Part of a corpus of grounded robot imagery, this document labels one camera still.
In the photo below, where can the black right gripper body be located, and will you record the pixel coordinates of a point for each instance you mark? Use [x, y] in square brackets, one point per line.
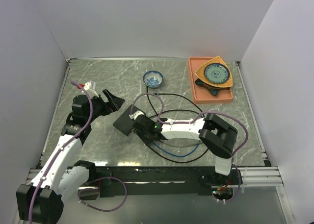
[144, 136]

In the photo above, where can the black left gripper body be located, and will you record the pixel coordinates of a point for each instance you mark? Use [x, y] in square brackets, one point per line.
[100, 108]

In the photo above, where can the black network switch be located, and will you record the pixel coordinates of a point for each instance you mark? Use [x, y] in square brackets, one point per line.
[124, 123]

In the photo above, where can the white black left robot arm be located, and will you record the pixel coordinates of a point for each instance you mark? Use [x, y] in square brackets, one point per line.
[42, 200]

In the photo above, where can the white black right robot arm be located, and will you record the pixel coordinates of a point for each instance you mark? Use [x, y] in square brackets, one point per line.
[215, 133]

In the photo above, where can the blue white porcelain bowl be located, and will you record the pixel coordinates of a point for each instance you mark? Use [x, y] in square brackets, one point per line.
[153, 79]

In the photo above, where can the pink plastic tray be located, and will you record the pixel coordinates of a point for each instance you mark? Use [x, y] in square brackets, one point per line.
[202, 91]

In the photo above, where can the dark blue triangular plate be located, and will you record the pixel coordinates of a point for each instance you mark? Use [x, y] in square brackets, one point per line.
[213, 90]

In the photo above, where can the yellow triangular woven plate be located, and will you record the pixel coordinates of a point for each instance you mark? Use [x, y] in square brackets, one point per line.
[200, 73]

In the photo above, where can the teal round patterned plate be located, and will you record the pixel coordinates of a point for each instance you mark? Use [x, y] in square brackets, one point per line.
[217, 73]

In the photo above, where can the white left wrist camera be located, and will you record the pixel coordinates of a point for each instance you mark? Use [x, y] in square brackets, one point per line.
[90, 88]

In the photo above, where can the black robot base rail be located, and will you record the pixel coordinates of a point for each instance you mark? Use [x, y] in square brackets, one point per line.
[112, 181]

